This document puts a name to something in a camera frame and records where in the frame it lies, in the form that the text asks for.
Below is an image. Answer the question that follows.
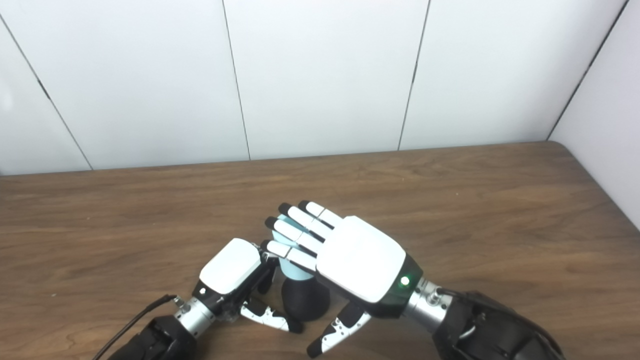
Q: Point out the white and black left hand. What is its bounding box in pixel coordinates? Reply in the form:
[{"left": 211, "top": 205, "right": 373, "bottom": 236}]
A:
[{"left": 192, "top": 238, "right": 305, "bottom": 334}]

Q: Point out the white and black right hand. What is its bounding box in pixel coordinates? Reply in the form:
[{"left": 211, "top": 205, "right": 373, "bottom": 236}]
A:
[{"left": 260, "top": 200, "right": 424, "bottom": 359}]

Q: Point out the light-blue hose piece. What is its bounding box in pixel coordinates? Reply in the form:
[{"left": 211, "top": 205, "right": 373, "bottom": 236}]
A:
[{"left": 270, "top": 214, "right": 321, "bottom": 282}]

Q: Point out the black flared nozzle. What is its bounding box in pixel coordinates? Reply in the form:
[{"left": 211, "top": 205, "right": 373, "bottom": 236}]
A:
[{"left": 281, "top": 276, "right": 331, "bottom": 322}]

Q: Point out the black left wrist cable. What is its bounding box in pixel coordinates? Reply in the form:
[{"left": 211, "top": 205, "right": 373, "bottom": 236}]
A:
[{"left": 91, "top": 294, "right": 185, "bottom": 360}]

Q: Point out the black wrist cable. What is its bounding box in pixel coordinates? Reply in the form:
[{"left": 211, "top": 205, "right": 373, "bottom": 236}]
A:
[
  {"left": 91, "top": 294, "right": 185, "bottom": 360},
  {"left": 434, "top": 286, "right": 566, "bottom": 360}
]

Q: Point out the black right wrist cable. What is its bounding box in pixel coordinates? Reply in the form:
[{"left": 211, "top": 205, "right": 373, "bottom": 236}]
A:
[{"left": 434, "top": 286, "right": 566, "bottom": 360}]

